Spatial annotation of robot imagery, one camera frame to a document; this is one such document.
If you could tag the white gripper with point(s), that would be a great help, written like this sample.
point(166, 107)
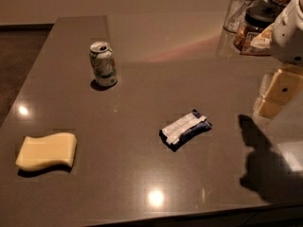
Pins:
point(289, 38)

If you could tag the blue rxbar blueberry wrapper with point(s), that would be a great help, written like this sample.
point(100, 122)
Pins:
point(183, 129)

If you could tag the green 7up soda can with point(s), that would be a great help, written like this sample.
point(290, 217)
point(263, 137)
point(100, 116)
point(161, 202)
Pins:
point(102, 60)

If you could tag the glass jar with black lid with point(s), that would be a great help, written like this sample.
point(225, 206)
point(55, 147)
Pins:
point(256, 19)

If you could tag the clear empty glass jar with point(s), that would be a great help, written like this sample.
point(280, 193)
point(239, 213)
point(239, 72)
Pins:
point(235, 12)

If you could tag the yellow sponge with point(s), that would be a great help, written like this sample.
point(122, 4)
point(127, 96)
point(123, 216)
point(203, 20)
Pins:
point(41, 153)

